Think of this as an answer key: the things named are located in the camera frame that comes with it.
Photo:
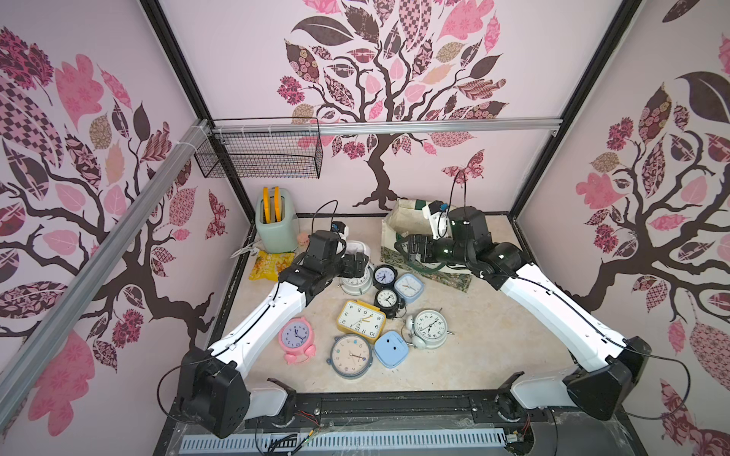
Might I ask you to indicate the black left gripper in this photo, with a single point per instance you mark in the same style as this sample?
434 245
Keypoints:
357 261

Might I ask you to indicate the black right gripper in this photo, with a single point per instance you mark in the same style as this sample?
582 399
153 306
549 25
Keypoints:
416 247

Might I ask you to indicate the canvas tote bag green handles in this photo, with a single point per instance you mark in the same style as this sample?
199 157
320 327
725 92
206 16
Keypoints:
406 219

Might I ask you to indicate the pink round alarm clock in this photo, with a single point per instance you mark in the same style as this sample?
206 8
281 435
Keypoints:
297 340

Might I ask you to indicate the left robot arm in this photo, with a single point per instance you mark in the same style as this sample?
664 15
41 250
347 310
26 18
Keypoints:
211 389

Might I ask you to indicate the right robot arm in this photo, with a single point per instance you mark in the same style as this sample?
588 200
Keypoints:
607 366

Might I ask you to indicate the white square flat clock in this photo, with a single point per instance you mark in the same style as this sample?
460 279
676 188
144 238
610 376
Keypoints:
357 247

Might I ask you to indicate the black clock purple face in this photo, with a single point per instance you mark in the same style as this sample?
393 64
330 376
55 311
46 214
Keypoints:
384 277

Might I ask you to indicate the light blue square clock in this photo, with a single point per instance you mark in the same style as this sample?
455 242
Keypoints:
409 288

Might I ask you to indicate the black twin bell clock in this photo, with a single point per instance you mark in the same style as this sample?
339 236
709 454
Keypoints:
389 302

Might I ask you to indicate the yellow rectangular alarm clock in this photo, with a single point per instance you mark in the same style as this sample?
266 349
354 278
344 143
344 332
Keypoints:
363 319

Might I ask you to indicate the large white twin bell clock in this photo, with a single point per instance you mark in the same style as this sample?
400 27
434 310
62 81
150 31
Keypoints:
428 329

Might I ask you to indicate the yellow corn chips bag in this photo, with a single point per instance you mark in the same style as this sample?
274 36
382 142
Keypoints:
269 266

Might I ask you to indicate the grey round pastel clock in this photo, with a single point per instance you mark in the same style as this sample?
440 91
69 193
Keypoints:
351 356

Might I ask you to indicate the blue clock face down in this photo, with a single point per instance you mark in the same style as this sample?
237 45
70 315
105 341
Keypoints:
391 349

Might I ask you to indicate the glass bottle pink cap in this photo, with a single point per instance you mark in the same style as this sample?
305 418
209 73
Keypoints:
303 240

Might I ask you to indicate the mint green toaster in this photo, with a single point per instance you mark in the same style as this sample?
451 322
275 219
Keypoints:
278 237

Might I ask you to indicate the yellow toast slice right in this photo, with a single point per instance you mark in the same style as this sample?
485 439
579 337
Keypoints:
278 204

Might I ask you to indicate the yellow toast slice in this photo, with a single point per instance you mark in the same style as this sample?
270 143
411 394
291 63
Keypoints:
278 204
266 209

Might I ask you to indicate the yellow toast slice left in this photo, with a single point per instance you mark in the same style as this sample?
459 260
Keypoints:
266 209

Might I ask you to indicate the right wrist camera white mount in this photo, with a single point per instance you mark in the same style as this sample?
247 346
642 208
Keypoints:
437 214

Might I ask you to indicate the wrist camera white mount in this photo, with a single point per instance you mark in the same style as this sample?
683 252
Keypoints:
437 214
339 228

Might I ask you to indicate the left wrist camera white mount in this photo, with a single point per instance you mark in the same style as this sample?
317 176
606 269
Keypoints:
339 228

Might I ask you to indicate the black wire basket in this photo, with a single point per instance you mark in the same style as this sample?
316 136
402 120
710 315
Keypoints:
262 148

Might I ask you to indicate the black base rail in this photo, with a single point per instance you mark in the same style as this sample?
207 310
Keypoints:
482 405

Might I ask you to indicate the aluminium frame rail back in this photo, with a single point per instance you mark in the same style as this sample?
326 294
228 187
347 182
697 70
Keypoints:
388 126

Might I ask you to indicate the aluminium frame rail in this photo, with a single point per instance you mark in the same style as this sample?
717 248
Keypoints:
43 344
388 126

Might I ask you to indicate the white vented cable duct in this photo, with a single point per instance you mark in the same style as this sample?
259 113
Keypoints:
339 442

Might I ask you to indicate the aluminium frame rail left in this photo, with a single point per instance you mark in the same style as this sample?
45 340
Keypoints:
43 344

